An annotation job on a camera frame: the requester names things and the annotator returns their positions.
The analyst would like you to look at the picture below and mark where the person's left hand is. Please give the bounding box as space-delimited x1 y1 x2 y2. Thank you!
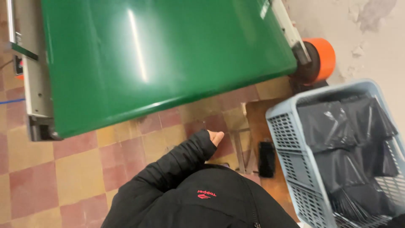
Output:
207 130 225 148

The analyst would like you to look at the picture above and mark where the black rectangular device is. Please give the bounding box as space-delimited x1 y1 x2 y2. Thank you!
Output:
258 141 276 178

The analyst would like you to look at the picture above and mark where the black jacket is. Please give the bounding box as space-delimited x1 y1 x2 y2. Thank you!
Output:
101 160 300 228

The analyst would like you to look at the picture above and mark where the light blue plastic basket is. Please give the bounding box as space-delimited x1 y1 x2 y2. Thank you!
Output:
265 79 405 228

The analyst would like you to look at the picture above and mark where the brown wooden board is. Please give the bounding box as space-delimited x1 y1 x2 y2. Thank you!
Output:
243 98 300 223

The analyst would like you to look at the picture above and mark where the green conveyor belt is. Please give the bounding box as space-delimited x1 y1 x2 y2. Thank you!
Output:
40 0 298 139

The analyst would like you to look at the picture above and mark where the heap of black plastic bags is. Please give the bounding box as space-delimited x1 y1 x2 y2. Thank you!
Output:
297 92 400 222

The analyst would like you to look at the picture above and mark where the orange drum motor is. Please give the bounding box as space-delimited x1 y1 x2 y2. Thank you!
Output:
289 38 336 87

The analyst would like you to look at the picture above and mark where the green guide strip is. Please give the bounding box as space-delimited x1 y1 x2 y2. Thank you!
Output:
11 42 39 61

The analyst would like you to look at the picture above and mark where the control box with red button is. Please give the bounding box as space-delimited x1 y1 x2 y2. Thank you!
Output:
13 55 24 80

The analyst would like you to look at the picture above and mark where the grey metal bracket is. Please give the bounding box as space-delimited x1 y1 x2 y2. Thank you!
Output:
228 127 257 175

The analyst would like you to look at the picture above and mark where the grey metal conveyor frame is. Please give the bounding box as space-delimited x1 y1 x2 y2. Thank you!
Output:
6 0 312 142

